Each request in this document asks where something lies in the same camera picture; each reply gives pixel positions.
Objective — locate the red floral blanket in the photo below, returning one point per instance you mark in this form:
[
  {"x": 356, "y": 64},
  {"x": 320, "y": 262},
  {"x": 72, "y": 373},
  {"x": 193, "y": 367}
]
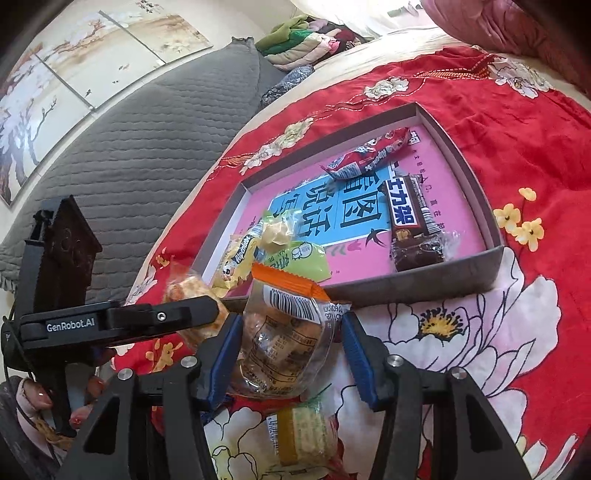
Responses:
[{"x": 531, "y": 323}]

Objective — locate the yellow biscuit packet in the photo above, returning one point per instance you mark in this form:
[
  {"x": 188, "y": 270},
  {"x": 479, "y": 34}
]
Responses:
[{"x": 304, "y": 434}]

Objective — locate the white cloth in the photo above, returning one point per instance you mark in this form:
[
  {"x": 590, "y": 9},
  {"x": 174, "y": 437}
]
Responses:
[{"x": 360, "y": 14}]

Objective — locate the dark floral cloth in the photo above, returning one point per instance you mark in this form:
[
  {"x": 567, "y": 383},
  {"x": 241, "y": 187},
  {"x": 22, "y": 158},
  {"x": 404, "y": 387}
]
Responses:
[{"x": 286, "y": 85}]

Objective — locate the grey quilted headboard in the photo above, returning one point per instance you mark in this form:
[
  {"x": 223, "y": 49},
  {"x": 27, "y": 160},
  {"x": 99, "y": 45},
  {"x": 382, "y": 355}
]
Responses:
[{"x": 138, "y": 152}]

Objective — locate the brown cake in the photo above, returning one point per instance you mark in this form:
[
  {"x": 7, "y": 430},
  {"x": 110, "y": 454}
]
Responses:
[{"x": 415, "y": 256}]

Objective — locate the clear rice cracker packet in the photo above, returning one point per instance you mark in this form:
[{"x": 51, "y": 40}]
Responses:
[{"x": 189, "y": 288}]

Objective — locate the grey cardboard box pink inside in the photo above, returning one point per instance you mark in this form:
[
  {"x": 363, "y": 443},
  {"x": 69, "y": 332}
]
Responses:
[{"x": 360, "y": 263}]

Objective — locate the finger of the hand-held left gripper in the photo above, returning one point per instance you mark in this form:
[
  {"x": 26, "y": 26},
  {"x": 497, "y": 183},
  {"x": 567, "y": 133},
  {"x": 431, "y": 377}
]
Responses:
[{"x": 161, "y": 318}]

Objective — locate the yellow candy packet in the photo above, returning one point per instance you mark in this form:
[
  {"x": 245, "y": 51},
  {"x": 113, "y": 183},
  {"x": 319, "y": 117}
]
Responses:
[{"x": 235, "y": 263}]

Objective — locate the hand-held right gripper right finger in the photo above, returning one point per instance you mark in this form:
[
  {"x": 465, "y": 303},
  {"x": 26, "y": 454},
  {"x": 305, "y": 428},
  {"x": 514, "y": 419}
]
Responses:
[{"x": 358, "y": 360}]

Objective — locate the person's left hand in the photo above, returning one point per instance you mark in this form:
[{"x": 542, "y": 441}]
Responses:
[{"x": 34, "y": 392}]

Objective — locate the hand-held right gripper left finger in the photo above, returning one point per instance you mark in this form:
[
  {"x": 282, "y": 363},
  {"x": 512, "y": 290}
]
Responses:
[{"x": 226, "y": 355}]

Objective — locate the pile of folded clothes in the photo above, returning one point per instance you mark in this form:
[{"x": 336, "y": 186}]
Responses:
[{"x": 300, "y": 46}]

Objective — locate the red snack packet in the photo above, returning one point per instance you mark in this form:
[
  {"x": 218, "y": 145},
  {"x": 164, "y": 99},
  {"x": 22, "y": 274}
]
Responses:
[{"x": 369, "y": 154}]

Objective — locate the dark chocolate bar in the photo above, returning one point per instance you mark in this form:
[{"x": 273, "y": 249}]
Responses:
[{"x": 406, "y": 207}]

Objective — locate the green candy packet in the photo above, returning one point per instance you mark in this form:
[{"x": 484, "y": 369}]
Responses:
[{"x": 304, "y": 263}]

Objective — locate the clear packet with orange edges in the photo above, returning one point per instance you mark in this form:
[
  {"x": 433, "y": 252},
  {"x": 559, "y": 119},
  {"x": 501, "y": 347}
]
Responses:
[{"x": 277, "y": 350}]

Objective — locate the pink quilt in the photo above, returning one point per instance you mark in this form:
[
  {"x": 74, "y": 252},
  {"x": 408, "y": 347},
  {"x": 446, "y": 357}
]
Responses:
[{"x": 485, "y": 23}]

